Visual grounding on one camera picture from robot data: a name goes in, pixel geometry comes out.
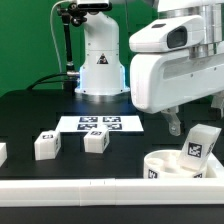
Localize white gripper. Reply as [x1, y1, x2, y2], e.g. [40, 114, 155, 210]
[130, 41, 224, 136]

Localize white AprilTag base sheet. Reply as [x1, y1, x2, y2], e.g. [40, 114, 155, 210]
[56, 115, 143, 133]

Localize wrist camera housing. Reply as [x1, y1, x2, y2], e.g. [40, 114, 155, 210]
[129, 15, 204, 53]

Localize white U-shaped barrier frame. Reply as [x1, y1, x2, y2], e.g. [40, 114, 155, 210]
[0, 140, 224, 208]

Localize rear camera on pole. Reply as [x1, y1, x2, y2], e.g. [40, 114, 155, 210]
[77, 0, 110, 9]

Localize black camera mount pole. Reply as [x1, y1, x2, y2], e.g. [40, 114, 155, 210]
[56, 1, 88, 79]

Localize black floor cables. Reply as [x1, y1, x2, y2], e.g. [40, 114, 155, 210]
[26, 72, 78, 91]

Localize grey cable on pole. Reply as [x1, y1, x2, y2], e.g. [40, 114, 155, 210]
[49, 0, 73, 73]

